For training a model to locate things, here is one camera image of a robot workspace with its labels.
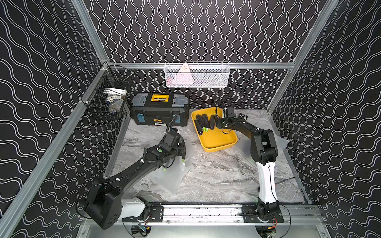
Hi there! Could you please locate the pile of toy eggplants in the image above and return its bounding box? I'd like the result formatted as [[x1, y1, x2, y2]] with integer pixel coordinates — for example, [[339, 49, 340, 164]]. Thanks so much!
[[194, 114, 215, 135]]

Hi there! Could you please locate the pink triangular card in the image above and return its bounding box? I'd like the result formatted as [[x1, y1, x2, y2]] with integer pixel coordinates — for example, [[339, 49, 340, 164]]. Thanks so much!
[[172, 62, 194, 86]]

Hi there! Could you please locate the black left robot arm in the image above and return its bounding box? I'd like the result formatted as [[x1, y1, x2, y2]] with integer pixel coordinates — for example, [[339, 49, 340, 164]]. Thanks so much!
[[84, 129, 186, 230]]

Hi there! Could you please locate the black wire basket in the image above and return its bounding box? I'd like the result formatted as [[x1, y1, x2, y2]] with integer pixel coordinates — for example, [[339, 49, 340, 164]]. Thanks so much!
[[84, 62, 137, 121]]

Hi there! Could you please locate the white wire basket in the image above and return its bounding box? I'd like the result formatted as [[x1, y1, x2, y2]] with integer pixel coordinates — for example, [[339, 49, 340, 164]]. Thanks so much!
[[164, 61, 231, 88]]

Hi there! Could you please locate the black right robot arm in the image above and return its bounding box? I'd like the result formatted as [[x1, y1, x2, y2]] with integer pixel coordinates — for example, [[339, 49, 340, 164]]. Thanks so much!
[[215, 107, 280, 221]]

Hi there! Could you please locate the black toolbox with blue latches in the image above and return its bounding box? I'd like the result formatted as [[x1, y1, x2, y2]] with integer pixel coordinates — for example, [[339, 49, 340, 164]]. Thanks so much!
[[130, 93, 190, 127]]

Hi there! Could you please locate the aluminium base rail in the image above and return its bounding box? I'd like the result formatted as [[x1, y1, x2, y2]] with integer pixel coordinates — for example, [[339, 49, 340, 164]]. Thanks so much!
[[80, 203, 325, 227]]

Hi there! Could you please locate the orange handled screwdriver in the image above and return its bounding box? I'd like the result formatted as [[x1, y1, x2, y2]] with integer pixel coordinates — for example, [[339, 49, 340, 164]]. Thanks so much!
[[275, 177, 295, 185]]

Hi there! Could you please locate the yellow plastic bin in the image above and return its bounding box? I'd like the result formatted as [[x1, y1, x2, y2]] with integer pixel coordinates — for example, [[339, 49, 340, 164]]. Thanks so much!
[[191, 107, 238, 152]]

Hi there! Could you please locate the clear zip-top bag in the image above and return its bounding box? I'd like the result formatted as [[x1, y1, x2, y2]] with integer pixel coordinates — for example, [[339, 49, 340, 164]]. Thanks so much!
[[234, 135, 289, 165], [148, 139, 194, 195]]

